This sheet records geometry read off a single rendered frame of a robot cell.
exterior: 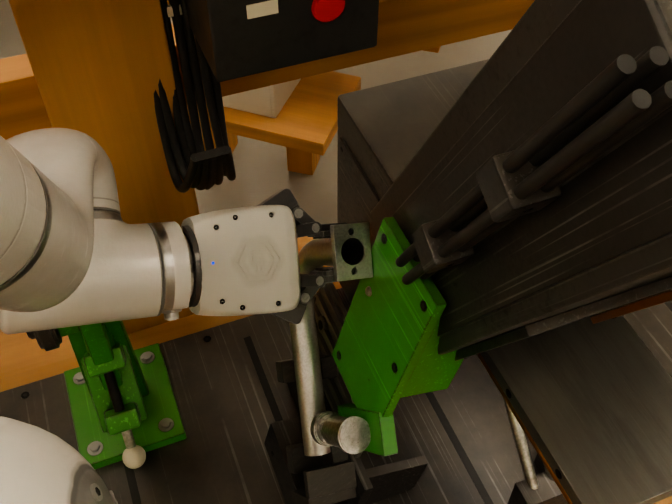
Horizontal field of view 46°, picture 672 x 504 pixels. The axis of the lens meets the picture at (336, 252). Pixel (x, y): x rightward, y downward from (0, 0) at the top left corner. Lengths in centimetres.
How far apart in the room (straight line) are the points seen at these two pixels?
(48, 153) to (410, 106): 47
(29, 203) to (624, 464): 59
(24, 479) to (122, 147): 72
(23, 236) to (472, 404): 76
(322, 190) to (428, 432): 166
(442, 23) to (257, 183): 162
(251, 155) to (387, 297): 203
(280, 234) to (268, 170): 197
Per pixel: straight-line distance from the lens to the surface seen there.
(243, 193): 262
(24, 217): 42
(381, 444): 82
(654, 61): 38
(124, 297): 69
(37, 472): 26
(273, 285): 73
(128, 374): 99
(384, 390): 80
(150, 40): 87
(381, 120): 92
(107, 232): 69
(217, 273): 72
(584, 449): 81
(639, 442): 83
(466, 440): 105
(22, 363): 121
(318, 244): 81
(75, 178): 59
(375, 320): 79
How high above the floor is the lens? 181
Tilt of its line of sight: 48 degrees down
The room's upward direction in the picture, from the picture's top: straight up
